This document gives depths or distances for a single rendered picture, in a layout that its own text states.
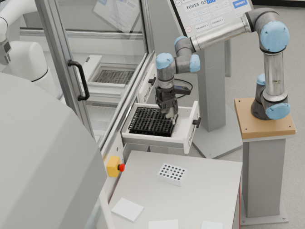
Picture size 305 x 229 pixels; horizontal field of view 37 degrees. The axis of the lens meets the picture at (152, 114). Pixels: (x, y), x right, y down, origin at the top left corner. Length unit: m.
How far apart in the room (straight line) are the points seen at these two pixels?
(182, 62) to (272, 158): 0.90
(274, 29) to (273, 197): 1.24
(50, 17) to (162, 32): 2.56
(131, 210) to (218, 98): 1.48
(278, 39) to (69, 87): 0.89
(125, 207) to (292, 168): 1.54
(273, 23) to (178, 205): 0.90
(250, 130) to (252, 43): 2.28
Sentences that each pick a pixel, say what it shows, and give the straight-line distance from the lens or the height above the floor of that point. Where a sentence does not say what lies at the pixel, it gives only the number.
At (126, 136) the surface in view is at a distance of 2.32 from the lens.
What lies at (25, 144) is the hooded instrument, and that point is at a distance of 1.19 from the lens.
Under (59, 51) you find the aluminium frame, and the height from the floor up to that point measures 1.61.
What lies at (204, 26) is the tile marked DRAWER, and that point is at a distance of 2.89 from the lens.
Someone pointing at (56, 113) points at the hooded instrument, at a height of 1.66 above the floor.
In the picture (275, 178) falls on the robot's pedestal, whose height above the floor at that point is 0.37.
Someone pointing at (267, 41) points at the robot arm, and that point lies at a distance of 2.00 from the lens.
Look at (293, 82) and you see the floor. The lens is 4.09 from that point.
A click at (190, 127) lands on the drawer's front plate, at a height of 0.92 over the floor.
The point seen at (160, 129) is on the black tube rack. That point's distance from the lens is 2.30.
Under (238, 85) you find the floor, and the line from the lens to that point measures 4.03.
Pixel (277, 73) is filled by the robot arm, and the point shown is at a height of 1.18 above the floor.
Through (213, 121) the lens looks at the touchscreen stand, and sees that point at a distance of 3.48.
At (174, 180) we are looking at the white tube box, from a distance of 2.19.
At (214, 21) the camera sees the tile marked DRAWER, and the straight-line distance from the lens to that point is 2.92.
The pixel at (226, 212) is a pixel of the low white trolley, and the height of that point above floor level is 0.76.
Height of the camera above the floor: 2.43
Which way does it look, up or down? 40 degrees down
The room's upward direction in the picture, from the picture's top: 9 degrees counter-clockwise
